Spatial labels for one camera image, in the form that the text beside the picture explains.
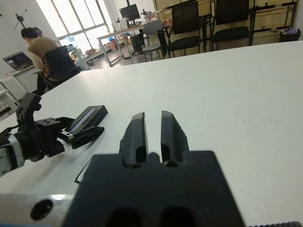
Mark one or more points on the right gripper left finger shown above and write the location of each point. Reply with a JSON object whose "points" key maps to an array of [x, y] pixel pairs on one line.
{"points": [[133, 142]]}

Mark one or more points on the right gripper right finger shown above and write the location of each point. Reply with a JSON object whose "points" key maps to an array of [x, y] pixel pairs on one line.
{"points": [[172, 139]]}

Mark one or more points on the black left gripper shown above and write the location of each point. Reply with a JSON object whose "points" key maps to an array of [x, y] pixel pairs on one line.
{"points": [[42, 142]]}

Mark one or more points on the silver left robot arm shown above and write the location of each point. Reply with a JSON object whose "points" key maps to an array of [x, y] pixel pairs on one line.
{"points": [[7, 153]]}

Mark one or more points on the black office chair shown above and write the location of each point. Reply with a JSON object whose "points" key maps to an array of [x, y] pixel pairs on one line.
{"points": [[59, 61]]}

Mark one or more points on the person in beige sweater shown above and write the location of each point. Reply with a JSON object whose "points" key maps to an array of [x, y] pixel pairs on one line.
{"points": [[42, 47]]}

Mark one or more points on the open laptop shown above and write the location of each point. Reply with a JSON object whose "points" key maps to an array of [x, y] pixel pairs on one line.
{"points": [[17, 60]]}

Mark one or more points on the wooden desk white legs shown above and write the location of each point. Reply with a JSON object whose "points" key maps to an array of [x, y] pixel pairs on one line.
{"points": [[111, 34]]}

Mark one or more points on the gray plastic chair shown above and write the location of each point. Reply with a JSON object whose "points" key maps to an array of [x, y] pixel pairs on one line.
{"points": [[152, 27]]}

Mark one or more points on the large window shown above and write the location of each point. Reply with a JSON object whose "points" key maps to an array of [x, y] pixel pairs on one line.
{"points": [[78, 14]]}

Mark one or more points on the black mesh chair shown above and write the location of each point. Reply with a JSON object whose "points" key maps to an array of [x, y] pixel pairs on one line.
{"points": [[232, 11], [184, 14]]}

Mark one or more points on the small black desk device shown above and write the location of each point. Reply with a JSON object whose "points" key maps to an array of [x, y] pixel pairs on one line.
{"points": [[145, 13]]}

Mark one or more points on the black computer monitor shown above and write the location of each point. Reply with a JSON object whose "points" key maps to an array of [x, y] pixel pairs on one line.
{"points": [[129, 11]]}

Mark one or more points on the black waste bin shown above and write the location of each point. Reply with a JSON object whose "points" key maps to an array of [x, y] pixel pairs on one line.
{"points": [[290, 36]]}

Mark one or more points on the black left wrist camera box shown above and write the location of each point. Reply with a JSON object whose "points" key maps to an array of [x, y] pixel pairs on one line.
{"points": [[27, 106]]}

